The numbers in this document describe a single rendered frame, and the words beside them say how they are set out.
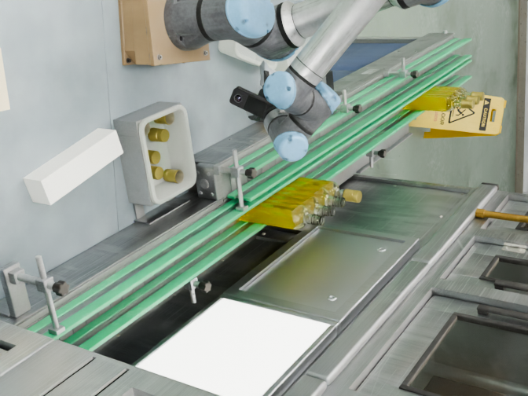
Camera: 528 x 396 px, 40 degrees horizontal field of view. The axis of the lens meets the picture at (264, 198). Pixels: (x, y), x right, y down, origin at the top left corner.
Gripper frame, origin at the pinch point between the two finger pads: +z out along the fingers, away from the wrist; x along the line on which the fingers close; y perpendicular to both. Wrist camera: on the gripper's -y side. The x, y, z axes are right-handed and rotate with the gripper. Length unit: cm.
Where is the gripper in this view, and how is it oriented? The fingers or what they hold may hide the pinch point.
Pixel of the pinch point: (252, 85)
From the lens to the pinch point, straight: 199.8
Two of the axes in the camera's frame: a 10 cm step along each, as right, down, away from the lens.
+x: 3.1, -8.3, -4.7
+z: -2.3, -5.5, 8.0
